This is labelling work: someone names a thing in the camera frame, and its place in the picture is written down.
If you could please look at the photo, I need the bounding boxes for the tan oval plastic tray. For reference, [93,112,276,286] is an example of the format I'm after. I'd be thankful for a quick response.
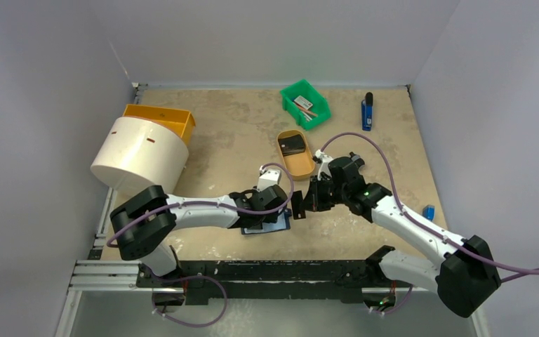
[277,130,316,180]

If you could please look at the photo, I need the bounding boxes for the black VIP credit cards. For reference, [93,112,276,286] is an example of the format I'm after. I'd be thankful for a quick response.
[278,134,307,157]

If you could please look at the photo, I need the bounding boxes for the yellow wooden box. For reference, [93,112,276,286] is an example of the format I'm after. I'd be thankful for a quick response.
[123,104,196,146]

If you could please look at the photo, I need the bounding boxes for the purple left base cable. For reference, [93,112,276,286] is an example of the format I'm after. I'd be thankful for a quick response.
[150,273,230,329]

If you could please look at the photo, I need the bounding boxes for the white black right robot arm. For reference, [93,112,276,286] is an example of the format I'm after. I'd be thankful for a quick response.
[301,154,501,318]

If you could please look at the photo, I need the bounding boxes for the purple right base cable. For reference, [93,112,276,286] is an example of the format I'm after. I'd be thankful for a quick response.
[367,284,415,318]

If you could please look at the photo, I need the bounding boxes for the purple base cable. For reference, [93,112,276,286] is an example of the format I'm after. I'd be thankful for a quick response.
[150,273,230,329]
[367,284,415,318]

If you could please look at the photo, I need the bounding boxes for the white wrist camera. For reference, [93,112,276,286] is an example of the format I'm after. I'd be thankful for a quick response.
[256,168,281,191]
[313,150,333,180]

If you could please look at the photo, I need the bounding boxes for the green plastic bin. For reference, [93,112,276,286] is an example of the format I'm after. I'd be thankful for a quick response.
[280,79,331,131]

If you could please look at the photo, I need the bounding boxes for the blue stapler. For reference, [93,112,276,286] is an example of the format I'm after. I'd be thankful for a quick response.
[361,92,373,131]

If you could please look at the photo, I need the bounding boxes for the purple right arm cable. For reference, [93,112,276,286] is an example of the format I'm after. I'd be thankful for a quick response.
[318,132,539,284]

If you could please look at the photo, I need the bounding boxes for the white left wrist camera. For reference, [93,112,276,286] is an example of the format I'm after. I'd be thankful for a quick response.
[256,168,281,191]

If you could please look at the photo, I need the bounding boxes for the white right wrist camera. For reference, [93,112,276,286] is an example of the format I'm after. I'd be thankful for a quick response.
[313,150,333,180]

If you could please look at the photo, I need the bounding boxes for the items inside green bin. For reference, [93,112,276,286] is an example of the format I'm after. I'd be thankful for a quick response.
[292,95,318,121]

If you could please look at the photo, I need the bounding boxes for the small blue eraser block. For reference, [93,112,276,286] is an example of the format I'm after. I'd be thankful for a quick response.
[422,204,435,221]

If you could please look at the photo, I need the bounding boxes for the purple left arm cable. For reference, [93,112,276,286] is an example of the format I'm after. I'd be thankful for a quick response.
[107,162,296,249]

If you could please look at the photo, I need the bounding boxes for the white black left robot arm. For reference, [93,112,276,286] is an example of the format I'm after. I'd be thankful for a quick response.
[107,185,288,287]

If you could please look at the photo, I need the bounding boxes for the white cylindrical container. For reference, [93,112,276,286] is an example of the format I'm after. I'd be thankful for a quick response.
[91,117,194,197]

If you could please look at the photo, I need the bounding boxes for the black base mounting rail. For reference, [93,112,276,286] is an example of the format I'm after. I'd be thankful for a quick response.
[136,246,408,311]

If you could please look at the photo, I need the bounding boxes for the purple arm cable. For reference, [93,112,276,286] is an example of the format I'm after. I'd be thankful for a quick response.
[107,162,296,249]
[318,132,539,284]

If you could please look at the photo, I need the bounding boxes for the blue leather card holder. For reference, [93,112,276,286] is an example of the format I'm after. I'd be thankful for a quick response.
[241,208,292,235]

